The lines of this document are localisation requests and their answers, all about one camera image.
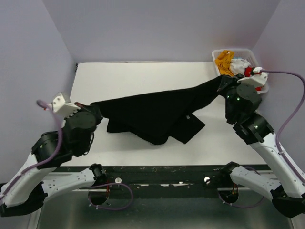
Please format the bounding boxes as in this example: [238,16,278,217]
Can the black t shirt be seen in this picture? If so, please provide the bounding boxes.
[93,76,222,145]

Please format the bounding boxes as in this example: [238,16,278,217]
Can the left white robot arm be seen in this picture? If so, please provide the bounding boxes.
[0,103,107,217]

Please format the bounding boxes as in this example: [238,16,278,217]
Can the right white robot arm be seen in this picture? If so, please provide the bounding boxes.
[217,75,305,218]

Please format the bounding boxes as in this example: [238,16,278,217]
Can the white t shirt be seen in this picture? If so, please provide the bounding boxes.
[230,59,251,75]

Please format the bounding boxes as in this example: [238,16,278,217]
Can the yellow t shirt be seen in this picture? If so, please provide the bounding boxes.
[214,50,235,77]

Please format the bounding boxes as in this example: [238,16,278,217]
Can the red t shirt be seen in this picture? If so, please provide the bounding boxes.
[244,66,265,92]

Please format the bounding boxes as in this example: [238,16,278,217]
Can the white plastic laundry basket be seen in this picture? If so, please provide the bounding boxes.
[212,48,269,94]

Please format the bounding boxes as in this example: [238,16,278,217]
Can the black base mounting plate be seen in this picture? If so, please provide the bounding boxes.
[90,164,239,199]

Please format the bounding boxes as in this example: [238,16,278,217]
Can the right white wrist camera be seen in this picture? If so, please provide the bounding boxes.
[237,67,269,87]

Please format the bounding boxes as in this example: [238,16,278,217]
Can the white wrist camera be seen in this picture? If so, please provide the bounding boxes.
[237,67,269,87]
[49,92,80,118]

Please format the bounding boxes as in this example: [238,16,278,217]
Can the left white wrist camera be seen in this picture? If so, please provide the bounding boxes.
[49,92,80,118]

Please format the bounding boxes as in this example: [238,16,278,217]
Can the aluminium frame rail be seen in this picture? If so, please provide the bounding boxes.
[27,209,41,229]

